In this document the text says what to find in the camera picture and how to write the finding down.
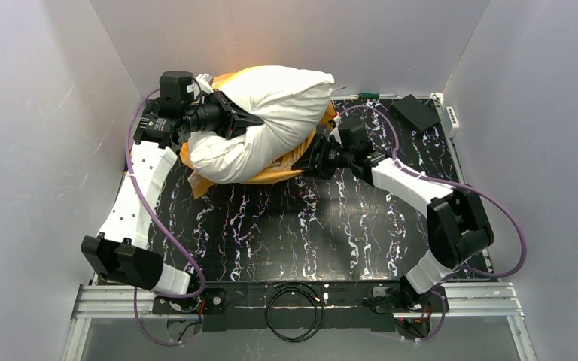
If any orange printed pillowcase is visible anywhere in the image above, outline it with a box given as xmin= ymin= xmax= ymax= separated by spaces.
xmin=179 ymin=65 xmax=337 ymax=200

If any white pillow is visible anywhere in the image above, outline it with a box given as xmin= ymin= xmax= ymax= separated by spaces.
xmin=187 ymin=65 xmax=336 ymax=185

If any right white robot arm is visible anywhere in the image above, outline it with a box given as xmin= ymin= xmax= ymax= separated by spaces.
xmin=292 ymin=121 xmax=494 ymax=298

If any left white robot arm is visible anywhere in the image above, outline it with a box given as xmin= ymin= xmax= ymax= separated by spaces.
xmin=81 ymin=71 xmax=263 ymax=299

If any black flat pad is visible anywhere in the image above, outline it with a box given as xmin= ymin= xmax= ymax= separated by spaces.
xmin=390 ymin=94 xmax=440 ymax=132

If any white power strip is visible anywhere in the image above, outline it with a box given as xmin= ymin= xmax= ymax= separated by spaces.
xmin=443 ymin=106 xmax=460 ymax=138

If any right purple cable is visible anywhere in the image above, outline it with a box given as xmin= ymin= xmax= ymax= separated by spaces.
xmin=333 ymin=105 xmax=528 ymax=344

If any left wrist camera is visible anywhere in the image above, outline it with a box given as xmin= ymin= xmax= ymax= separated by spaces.
xmin=195 ymin=74 xmax=214 ymax=94

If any green handled screwdriver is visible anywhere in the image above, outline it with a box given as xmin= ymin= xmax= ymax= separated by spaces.
xmin=357 ymin=93 xmax=380 ymax=99

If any black cable loop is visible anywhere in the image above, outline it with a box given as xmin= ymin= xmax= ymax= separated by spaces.
xmin=264 ymin=281 xmax=326 ymax=344

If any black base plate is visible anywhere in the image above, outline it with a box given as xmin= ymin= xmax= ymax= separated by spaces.
xmin=151 ymin=281 xmax=449 ymax=332

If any aluminium frame rail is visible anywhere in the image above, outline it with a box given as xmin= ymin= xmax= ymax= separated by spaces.
xmin=61 ymin=281 xmax=537 ymax=360

